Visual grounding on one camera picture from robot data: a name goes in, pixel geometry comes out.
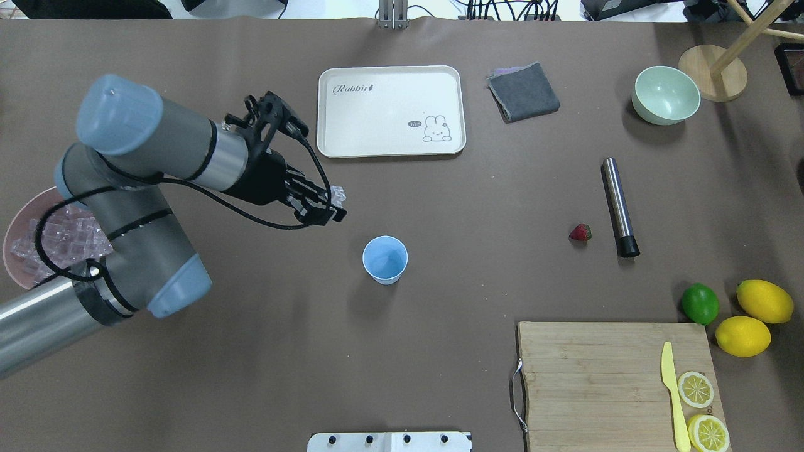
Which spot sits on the wooden cup tree stand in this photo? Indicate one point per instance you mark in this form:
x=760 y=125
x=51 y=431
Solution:
x=717 y=72

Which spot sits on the bamboo cutting board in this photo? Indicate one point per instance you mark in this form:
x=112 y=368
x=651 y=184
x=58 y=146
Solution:
x=596 y=385

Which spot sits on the green lime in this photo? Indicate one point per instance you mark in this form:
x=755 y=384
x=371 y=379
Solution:
x=700 y=304

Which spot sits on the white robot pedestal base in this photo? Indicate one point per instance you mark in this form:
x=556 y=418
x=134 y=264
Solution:
x=392 y=441

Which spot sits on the grey folded cloth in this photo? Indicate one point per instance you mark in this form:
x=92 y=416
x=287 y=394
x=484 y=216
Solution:
x=522 y=92

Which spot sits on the steel muddler black tip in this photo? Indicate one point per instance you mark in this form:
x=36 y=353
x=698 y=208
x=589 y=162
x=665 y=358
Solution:
x=627 y=246

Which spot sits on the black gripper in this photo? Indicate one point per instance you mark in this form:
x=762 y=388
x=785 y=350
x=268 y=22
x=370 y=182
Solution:
x=262 y=179

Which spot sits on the aluminium frame post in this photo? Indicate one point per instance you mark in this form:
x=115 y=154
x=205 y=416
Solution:
x=392 y=15

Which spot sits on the mint green bowl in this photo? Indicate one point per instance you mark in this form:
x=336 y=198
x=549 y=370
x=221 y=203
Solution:
x=665 y=96

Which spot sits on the clear ice cube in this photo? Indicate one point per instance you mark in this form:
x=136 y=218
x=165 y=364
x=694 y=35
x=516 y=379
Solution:
x=337 y=196

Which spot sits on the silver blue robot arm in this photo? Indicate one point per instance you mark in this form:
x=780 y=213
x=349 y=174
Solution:
x=130 y=141

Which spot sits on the yellow plastic knife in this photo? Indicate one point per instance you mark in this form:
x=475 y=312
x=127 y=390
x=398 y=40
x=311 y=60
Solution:
x=668 y=378

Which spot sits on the red strawberry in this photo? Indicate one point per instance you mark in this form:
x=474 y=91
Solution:
x=582 y=233

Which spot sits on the light blue plastic cup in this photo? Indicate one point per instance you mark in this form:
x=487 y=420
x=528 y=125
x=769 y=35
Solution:
x=385 y=259

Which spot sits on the pink bowl of ice cubes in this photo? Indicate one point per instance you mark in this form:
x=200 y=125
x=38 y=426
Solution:
x=72 y=234

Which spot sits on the lemon half slice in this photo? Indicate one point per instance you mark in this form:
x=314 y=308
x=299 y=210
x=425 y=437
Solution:
x=696 y=390
x=708 y=433

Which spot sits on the cream rabbit serving tray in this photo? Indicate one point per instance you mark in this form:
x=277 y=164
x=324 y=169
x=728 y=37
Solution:
x=390 y=111

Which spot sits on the yellow lemon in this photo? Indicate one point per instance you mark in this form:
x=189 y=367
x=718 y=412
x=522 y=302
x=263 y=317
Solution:
x=743 y=336
x=765 y=301

